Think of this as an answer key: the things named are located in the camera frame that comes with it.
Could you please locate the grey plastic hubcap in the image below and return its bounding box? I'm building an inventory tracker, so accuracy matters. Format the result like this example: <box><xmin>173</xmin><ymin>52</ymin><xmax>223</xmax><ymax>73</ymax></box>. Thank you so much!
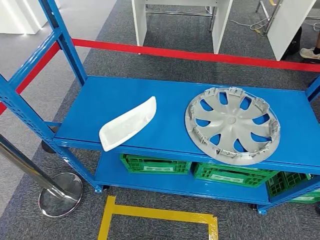
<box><xmin>184</xmin><ymin>86</ymin><xmax>282</xmax><ymax>167</ymax></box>

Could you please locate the blue metal shelf rack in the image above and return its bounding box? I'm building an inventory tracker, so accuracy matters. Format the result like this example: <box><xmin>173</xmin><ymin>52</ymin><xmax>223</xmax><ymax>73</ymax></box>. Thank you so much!
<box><xmin>0</xmin><ymin>0</ymin><xmax>320</xmax><ymax>216</ymax></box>

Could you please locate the white curved plastic part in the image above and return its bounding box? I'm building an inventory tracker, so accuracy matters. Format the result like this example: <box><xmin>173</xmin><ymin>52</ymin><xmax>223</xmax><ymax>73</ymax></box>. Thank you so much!
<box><xmin>99</xmin><ymin>96</ymin><xmax>158</xmax><ymax>153</ymax></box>

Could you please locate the green plastic crate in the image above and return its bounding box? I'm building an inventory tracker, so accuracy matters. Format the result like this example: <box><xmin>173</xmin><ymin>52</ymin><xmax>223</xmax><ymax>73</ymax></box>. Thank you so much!
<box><xmin>119</xmin><ymin>153</ymin><xmax>192</xmax><ymax>175</ymax></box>
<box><xmin>287</xmin><ymin>188</ymin><xmax>320</xmax><ymax>204</ymax></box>
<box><xmin>192</xmin><ymin>161</ymin><xmax>279</xmax><ymax>189</ymax></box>
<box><xmin>265</xmin><ymin>171</ymin><xmax>312</xmax><ymax>199</ymax></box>

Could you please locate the red barrier belt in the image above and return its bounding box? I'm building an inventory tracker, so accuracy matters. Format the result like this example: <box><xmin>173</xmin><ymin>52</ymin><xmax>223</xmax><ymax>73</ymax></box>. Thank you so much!
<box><xmin>0</xmin><ymin>38</ymin><xmax>320</xmax><ymax>116</ymax></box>

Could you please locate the black bag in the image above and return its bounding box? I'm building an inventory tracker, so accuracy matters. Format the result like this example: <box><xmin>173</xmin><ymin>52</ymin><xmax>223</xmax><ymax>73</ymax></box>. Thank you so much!
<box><xmin>281</xmin><ymin>26</ymin><xmax>303</xmax><ymax>61</ymax></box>

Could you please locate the white desk panel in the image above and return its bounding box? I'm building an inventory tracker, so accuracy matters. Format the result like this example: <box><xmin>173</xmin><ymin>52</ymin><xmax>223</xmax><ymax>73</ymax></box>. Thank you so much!
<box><xmin>266</xmin><ymin>0</ymin><xmax>317</xmax><ymax>62</ymax></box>

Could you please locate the person's white shoe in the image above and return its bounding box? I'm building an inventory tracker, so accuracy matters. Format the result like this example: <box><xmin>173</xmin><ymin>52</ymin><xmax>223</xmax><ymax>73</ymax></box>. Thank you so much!
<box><xmin>299</xmin><ymin>47</ymin><xmax>320</xmax><ymax>61</ymax></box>

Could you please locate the white display plinth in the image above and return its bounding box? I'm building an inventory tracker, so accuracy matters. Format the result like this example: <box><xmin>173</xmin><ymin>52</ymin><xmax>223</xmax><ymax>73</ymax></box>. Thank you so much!
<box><xmin>0</xmin><ymin>0</ymin><xmax>60</xmax><ymax>35</ymax></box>

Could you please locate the white desk with chrome frame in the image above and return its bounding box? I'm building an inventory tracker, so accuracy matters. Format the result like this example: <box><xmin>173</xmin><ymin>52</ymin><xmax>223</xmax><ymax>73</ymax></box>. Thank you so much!
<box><xmin>131</xmin><ymin>0</ymin><xmax>234</xmax><ymax>55</ymax></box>

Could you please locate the chrome stanchion post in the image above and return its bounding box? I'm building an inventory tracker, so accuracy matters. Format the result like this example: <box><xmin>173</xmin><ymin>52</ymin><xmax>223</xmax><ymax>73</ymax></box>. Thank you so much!
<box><xmin>41</xmin><ymin>126</ymin><xmax>62</xmax><ymax>155</ymax></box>
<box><xmin>0</xmin><ymin>134</ymin><xmax>84</xmax><ymax>219</ymax></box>

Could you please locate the white floor cable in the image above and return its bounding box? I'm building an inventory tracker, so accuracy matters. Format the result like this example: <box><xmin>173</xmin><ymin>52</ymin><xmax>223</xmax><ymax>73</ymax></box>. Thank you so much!
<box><xmin>226</xmin><ymin>16</ymin><xmax>272</xmax><ymax>34</ymax></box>

